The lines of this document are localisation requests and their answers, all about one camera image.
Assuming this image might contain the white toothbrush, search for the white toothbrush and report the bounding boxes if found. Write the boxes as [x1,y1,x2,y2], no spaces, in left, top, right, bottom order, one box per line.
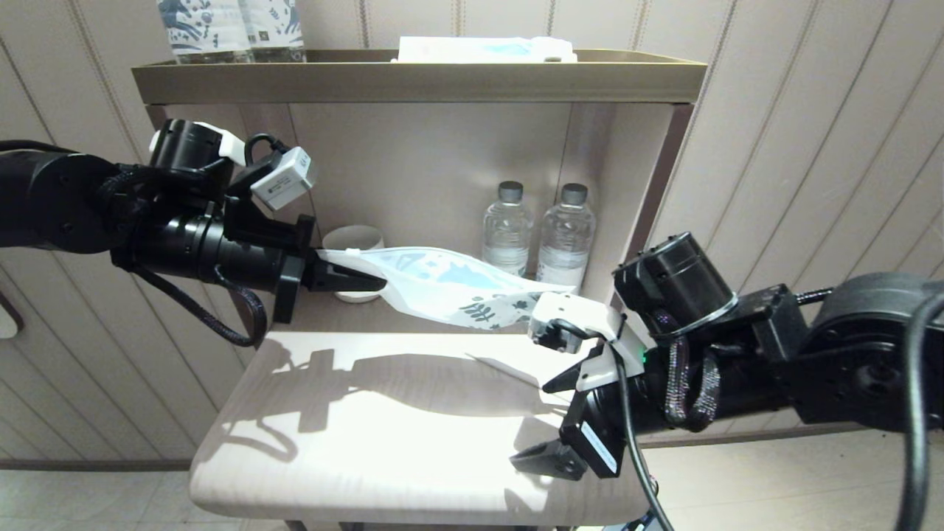
[465,354,550,389]

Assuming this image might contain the white floral plastic pouch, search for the white floral plastic pouch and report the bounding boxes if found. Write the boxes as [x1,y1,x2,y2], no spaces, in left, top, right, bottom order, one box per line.
[317,247,576,330]

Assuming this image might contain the white ribbed mug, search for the white ribbed mug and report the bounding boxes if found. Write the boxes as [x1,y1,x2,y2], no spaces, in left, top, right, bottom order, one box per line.
[322,225,385,304]

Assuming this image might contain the light wooden shelf table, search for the light wooden shelf table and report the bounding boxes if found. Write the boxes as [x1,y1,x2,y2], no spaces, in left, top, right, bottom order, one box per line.
[131,48,709,531]

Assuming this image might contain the clear plastic water bottle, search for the clear plastic water bottle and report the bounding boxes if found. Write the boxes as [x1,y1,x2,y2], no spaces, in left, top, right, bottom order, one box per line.
[482,181,533,277]
[537,183,597,292]

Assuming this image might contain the blue patterned packs on shelf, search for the blue patterned packs on shelf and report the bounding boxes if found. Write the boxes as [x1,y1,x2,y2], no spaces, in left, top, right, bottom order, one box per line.
[156,0,251,63]

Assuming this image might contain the white packet with blue print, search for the white packet with blue print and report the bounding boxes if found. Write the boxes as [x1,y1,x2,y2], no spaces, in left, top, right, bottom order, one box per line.
[398,35,578,63]

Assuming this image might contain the braided cable of right arm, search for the braided cable of right arm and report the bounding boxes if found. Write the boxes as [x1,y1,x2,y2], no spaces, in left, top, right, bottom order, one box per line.
[660,336,722,434]

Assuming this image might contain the braided cable of arm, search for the braided cable of arm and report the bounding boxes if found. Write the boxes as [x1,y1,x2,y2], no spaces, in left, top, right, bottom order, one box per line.
[660,336,722,434]
[111,166,268,347]

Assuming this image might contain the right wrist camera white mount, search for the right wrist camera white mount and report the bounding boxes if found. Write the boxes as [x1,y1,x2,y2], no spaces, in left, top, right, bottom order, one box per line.
[529,292,653,392]

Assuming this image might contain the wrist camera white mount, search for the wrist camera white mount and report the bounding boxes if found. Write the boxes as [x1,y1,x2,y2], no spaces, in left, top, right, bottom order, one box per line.
[529,292,653,392]
[150,122,316,211]

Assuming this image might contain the braided cable of left arm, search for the braided cable of left arm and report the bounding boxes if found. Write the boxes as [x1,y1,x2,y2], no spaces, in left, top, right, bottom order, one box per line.
[111,166,268,347]

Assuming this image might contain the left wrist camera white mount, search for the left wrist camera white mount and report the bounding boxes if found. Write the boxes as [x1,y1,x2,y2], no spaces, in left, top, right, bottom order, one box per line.
[150,122,316,211]

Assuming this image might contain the white wall fixture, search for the white wall fixture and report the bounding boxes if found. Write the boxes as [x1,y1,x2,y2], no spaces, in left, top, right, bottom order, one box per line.
[0,291,25,340]

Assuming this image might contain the thick black camera cable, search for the thick black camera cable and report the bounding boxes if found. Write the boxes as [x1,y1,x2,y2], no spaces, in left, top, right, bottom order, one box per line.
[549,291,944,531]

